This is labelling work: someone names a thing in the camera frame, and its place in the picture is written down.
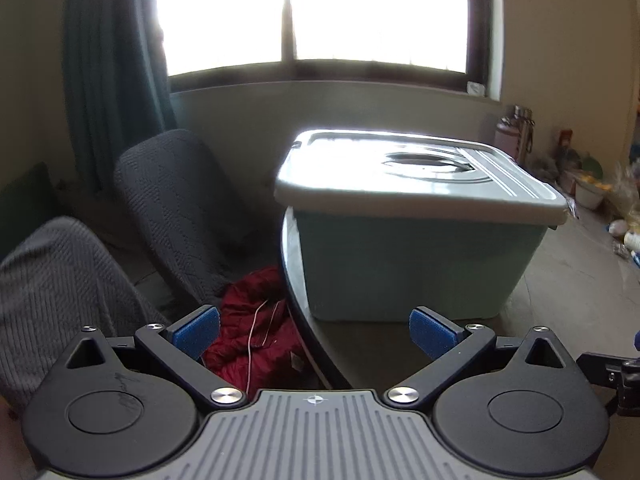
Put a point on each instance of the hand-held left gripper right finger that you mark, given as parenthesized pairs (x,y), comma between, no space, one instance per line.
(432,332)

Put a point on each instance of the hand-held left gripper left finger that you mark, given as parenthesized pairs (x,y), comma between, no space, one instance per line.
(197,332)

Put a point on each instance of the teal plastic storage bin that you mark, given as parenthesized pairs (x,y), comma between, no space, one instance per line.
(410,270)

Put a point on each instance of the grey storage bin lid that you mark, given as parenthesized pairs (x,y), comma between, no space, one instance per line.
(350,175)

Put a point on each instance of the red quilted jacket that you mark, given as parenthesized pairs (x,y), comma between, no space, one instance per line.
(260,330)

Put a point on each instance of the white pill bottle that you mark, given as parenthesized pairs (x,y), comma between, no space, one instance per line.
(633,241)

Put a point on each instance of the small white squeeze bottle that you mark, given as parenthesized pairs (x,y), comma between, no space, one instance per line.
(617,227)

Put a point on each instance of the grey knit covered chair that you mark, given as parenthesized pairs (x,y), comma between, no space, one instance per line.
(65,290)
(185,210)

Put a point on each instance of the white ribbed bowl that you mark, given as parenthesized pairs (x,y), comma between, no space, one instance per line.
(590,196)

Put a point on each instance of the pink water bottle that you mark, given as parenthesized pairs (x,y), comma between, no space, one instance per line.
(506,140)

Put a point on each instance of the red packet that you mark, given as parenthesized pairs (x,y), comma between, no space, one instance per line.
(565,138)

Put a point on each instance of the steel thermos flask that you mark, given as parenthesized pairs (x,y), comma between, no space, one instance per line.
(525,132)

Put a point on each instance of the small white sill device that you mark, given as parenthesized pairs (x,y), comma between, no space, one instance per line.
(476,88)

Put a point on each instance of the dark teal curtain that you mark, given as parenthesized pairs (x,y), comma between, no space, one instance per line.
(110,70)

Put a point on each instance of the window with dark frame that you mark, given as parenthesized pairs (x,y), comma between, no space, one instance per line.
(350,10)

